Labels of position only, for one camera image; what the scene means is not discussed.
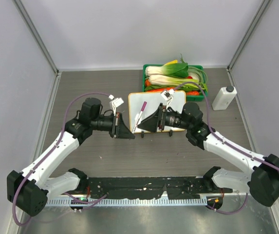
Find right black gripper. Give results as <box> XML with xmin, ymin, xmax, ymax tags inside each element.
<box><xmin>138</xmin><ymin>103</ymin><xmax>192</xmax><ymax>134</ymax></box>

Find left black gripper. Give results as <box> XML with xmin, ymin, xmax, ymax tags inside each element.
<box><xmin>91</xmin><ymin>112</ymin><xmax>134</xmax><ymax>138</ymax></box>

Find pink-capped whiteboard marker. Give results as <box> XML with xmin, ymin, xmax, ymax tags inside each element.
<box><xmin>132</xmin><ymin>101</ymin><xmax>147</xmax><ymax>133</ymax></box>

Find small orange-framed whiteboard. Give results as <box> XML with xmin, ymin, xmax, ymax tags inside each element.
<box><xmin>128</xmin><ymin>91</ymin><xmax>186</xmax><ymax>131</ymax></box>

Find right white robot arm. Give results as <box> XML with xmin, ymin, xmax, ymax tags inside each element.
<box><xmin>138</xmin><ymin>102</ymin><xmax>279</xmax><ymax>207</ymax></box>

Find large orange carrot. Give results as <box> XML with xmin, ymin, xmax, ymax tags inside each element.
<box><xmin>145</xmin><ymin>88</ymin><xmax>165</xmax><ymax>93</ymax></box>

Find lower bok choy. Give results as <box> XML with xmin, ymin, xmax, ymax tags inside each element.
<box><xmin>145</xmin><ymin>75</ymin><xmax>197</xmax><ymax>91</ymax></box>

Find bok choy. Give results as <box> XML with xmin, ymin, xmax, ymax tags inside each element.
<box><xmin>145</xmin><ymin>63</ymin><xmax>188</xmax><ymax>78</ymax></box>
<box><xmin>145</xmin><ymin>75</ymin><xmax>197</xmax><ymax>91</ymax></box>

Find small orange carrot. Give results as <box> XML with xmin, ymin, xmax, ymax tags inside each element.
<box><xmin>186</xmin><ymin>91</ymin><xmax>199</xmax><ymax>96</ymax></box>

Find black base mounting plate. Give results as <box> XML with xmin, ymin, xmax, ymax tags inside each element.
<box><xmin>68</xmin><ymin>176</ymin><xmax>233</xmax><ymax>200</ymax></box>

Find green plastic crate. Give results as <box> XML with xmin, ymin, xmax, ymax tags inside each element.
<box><xmin>142</xmin><ymin>64</ymin><xmax>208</xmax><ymax>101</ymax></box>

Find upper bok choy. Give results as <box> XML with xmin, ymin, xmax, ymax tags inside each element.
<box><xmin>145</xmin><ymin>63</ymin><xmax>188</xmax><ymax>78</ymax></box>

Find green long beans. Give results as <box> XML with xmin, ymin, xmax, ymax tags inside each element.
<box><xmin>188</xmin><ymin>66</ymin><xmax>207</xmax><ymax>91</ymax></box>

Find yellow pepper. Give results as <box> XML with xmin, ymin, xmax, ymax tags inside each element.
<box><xmin>164</xmin><ymin>59</ymin><xmax>178</xmax><ymax>66</ymax></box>

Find white bottle grey cap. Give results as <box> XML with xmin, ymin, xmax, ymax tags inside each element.
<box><xmin>212</xmin><ymin>85</ymin><xmax>237</xmax><ymax>111</ymax></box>

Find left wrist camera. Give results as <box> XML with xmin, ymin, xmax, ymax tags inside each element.
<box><xmin>108</xmin><ymin>95</ymin><xmax>124</xmax><ymax>115</ymax></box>

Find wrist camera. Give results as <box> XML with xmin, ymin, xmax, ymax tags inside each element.
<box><xmin>108</xmin><ymin>95</ymin><xmax>124</xmax><ymax>115</ymax></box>
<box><xmin>161</xmin><ymin>89</ymin><xmax>175</xmax><ymax>108</ymax></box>

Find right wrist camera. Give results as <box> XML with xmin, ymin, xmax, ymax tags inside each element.
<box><xmin>161</xmin><ymin>89</ymin><xmax>175</xmax><ymax>108</ymax></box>

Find white slotted cable duct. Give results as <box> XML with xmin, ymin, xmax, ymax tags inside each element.
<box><xmin>45</xmin><ymin>196</ymin><xmax>207</xmax><ymax>207</ymax></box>

